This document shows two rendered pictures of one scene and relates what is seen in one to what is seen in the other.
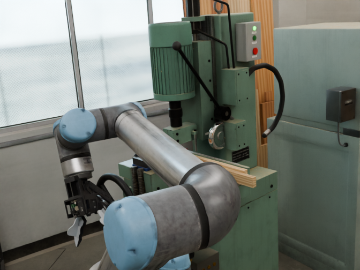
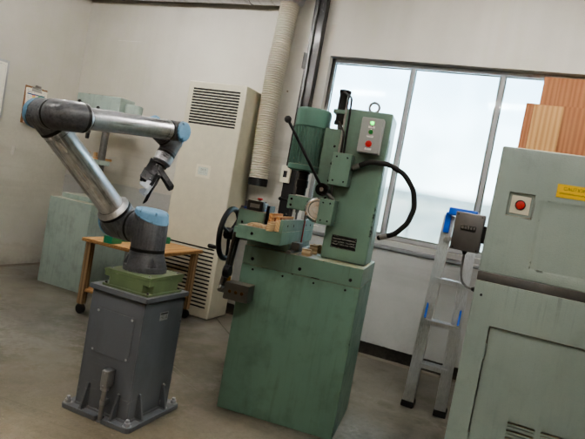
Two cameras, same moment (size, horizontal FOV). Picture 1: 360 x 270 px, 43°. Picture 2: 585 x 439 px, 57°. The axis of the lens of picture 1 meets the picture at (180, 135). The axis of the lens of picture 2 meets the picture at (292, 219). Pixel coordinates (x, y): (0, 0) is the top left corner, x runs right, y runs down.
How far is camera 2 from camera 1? 2.29 m
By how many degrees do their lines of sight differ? 56
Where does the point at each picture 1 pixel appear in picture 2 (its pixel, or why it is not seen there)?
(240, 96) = (335, 177)
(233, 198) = (61, 107)
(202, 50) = (329, 135)
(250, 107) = (368, 203)
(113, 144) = (398, 273)
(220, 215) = (46, 107)
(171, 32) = (300, 113)
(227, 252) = (278, 309)
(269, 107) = not seen: outside the picture
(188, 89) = (302, 161)
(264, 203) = (336, 293)
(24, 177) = not seen: hidden behind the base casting
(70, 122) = not seen: hidden behind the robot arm
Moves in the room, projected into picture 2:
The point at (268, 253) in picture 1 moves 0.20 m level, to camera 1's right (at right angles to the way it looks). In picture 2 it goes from (331, 350) to (359, 367)
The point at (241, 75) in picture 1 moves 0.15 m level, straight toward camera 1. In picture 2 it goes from (339, 158) to (312, 151)
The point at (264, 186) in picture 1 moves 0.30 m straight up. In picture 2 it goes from (339, 274) to (352, 209)
